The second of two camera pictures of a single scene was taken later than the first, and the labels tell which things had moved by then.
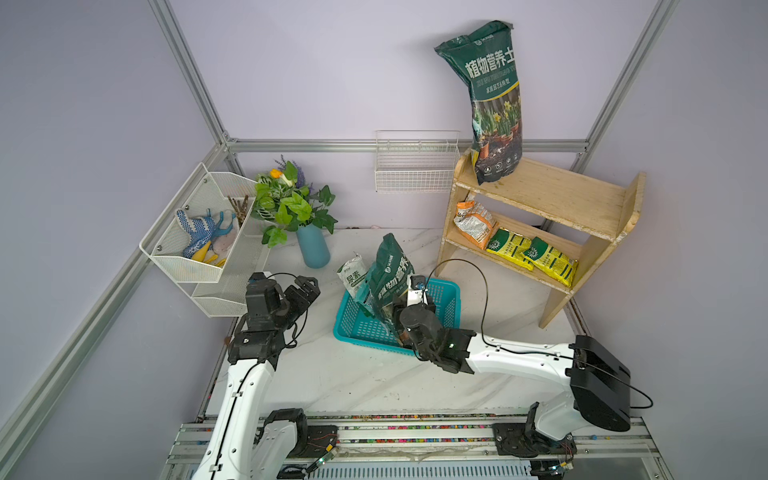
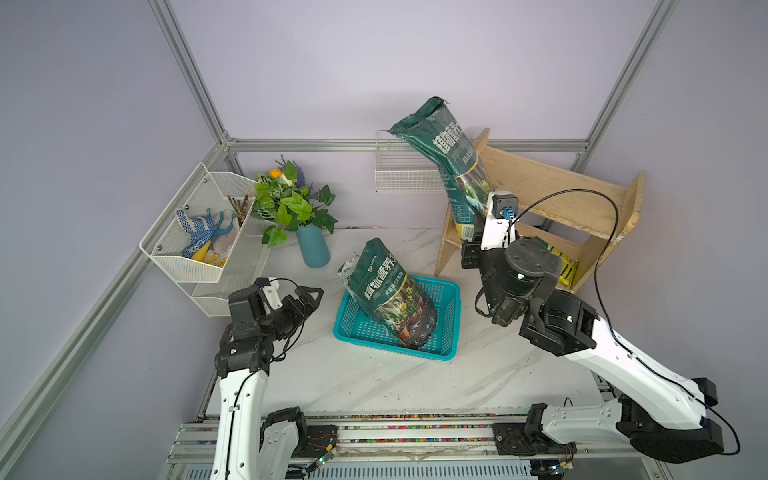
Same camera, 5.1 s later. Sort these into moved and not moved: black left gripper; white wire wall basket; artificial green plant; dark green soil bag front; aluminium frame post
Moved: dark green soil bag front
Not moved: black left gripper; aluminium frame post; white wire wall basket; artificial green plant
